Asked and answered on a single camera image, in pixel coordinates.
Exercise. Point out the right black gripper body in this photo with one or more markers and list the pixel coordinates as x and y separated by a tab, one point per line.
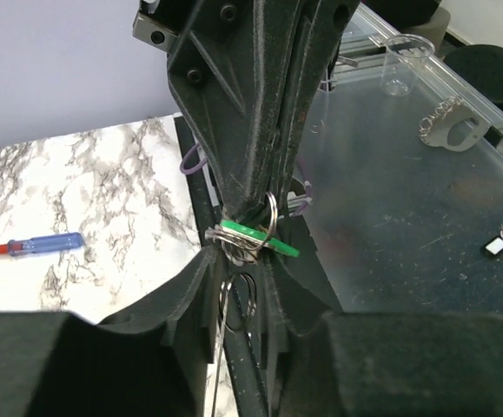
159	23

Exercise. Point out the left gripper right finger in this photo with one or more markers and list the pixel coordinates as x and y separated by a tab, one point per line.
324	363

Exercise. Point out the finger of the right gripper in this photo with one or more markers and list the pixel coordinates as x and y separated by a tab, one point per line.
227	73
316	43

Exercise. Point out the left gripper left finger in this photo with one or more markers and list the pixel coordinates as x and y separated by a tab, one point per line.
149	359

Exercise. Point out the green tagged key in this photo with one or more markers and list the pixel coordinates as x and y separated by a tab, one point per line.
256	237

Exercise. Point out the clear plastic cup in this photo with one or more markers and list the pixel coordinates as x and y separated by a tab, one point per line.
406	56

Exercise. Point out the blue red screwdriver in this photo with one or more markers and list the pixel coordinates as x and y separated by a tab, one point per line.
42	245

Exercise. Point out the black round stool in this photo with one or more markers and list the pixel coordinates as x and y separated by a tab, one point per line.
480	65

